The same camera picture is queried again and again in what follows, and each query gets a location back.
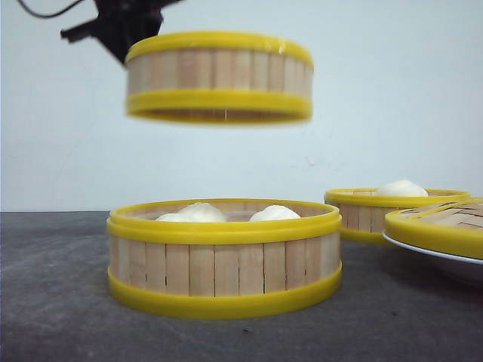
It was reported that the large white bun front basket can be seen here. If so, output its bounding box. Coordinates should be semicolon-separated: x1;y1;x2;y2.
177;202;226;222

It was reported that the black cable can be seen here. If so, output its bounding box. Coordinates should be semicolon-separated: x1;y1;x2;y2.
16;0;86;19

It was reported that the white plate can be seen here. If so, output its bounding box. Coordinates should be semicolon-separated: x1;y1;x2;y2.
383;232;482;286

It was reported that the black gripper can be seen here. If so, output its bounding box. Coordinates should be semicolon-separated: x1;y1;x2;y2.
60;0;178;67

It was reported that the bamboo steamer basket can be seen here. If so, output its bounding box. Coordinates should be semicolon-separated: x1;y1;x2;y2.
125;30;314;124
324;188;471;244
106;198;343;319

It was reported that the small white bun front basket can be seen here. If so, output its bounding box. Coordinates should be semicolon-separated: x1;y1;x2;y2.
155;213;186;222

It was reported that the right white bun front basket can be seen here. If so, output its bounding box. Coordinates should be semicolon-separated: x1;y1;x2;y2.
250;204;300;222

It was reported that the woven bamboo steamer lid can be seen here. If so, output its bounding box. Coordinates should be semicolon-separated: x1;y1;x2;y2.
384;198;482;259

